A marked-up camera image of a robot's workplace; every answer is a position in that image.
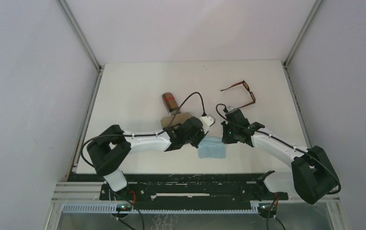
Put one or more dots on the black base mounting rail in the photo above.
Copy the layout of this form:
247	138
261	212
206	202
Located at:
185	192

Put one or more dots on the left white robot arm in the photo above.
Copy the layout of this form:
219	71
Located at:
108	150

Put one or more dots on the brown tortoise sunglasses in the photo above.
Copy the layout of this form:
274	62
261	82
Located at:
243	91

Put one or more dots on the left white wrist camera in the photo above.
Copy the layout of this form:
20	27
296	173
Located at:
207	121

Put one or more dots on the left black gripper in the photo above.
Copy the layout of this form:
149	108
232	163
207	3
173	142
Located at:
194	136

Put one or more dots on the brown striped glasses case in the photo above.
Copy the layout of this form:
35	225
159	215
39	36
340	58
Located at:
170	103

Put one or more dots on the aluminium frame post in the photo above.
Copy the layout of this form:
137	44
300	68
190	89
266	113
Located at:
286	64
83	41

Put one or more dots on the flag print glasses case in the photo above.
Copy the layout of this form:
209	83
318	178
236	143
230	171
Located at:
173	120

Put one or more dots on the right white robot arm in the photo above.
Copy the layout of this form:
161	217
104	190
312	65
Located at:
312	175

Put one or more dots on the left aluminium frame post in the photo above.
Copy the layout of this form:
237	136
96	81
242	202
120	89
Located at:
83	41

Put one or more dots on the right aluminium frame post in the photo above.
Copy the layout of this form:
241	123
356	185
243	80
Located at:
286	64

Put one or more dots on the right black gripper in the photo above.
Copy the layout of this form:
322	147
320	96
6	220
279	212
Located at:
229	135

